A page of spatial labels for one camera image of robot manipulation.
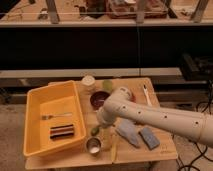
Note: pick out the white toothbrush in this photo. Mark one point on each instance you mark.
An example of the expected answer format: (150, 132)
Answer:
(147, 95)

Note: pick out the dark purple bowl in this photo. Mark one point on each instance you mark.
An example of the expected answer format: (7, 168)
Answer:
(97, 99)

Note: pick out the grey blue cloth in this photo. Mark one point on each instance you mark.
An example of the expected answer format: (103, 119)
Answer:
(126, 129)

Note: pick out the wooden table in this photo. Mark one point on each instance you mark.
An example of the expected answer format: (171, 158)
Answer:
(127, 155)

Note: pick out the orange bowl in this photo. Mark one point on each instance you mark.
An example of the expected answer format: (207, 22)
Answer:
(133, 98)

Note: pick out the blue sponge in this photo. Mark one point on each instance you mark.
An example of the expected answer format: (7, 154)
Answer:
(149, 138)

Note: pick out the dark striped block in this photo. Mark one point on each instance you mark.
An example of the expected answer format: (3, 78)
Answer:
(62, 131)

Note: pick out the green pepper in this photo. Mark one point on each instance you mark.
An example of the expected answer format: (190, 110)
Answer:
(95, 131)

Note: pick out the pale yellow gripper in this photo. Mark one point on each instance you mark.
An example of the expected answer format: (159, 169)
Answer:
(106, 137)

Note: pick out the small metal cup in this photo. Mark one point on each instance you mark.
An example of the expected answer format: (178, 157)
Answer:
(93, 145)

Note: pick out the silver fork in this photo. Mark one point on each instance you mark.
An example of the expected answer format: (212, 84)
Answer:
(47, 117)

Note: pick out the light green cup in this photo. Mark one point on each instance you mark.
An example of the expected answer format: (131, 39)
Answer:
(107, 86)

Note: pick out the yellow plastic tray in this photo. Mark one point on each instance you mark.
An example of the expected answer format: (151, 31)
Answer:
(57, 98)

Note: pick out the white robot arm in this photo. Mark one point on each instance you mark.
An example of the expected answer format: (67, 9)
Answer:
(196, 126)

